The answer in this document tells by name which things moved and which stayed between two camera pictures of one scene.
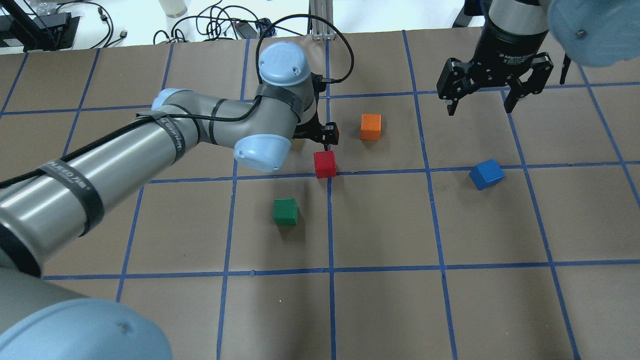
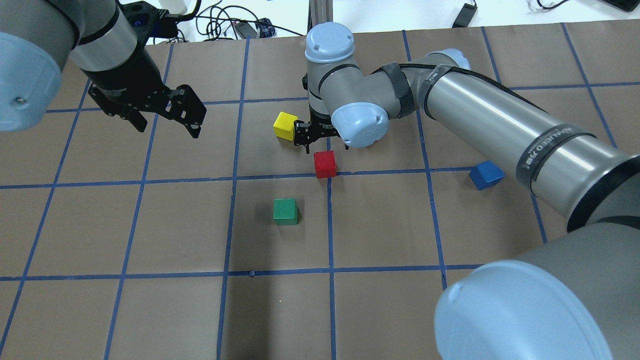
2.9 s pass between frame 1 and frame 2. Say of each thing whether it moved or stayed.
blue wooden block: stayed
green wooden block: stayed
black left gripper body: moved
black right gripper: moved
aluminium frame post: stayed
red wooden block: stayed
